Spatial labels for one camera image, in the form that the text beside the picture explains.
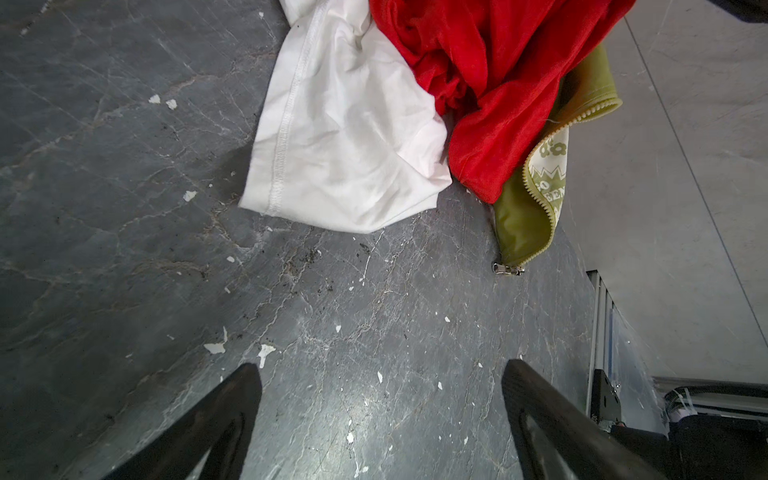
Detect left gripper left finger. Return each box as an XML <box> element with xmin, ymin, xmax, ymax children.
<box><xmin>106</xmin><ymin>363</ymin><xmax>262</xmax><ymax>479</ymax></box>

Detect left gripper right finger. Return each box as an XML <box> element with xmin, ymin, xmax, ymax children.
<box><xmin>501</xmin><ymin>359</ymin><xmax>664</xmax><ymax>479</ymax></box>

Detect red cloth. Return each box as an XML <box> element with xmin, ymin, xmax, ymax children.
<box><xmin>370</xmin><ymin>0</ymin><xmax>634</xmax><ymax>204</ymax></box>

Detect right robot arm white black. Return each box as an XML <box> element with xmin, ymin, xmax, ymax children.
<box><xmin>610</xmin><ymin>383</ymin><xmax>767</xmax><ymax>479</ymax></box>

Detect white cloth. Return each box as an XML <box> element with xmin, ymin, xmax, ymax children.
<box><xmin>240</xmin><ymin>1</ymin><xmax>452</xmax><ymax>234</ymax></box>

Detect green zippered jacket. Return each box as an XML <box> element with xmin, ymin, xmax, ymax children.
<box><xmin>493</xmin><ymin>44</ymin><xmax>622</xmax><ymax>276</ymax></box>

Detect aluminium frame profiles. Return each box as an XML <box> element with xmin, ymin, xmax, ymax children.
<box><xmin>586</xmin><ymin>270</ymin><xmax>767</xmax><ymax>434</ymax></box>

